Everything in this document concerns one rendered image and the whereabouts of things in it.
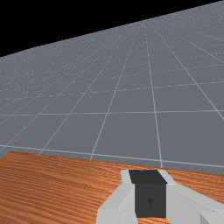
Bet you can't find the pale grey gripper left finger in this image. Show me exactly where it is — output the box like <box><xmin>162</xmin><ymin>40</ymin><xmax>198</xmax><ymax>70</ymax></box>
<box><xmin>95</xmin><ymin>169</ymin><xmax>151</xmax><ymax>224</ymax></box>

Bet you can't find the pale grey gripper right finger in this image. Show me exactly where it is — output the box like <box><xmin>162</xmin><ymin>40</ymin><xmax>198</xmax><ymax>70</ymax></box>
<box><xmin>147</xmin><ymin>169</ymin><xmax>224</xmax><ymax>224</ymax></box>

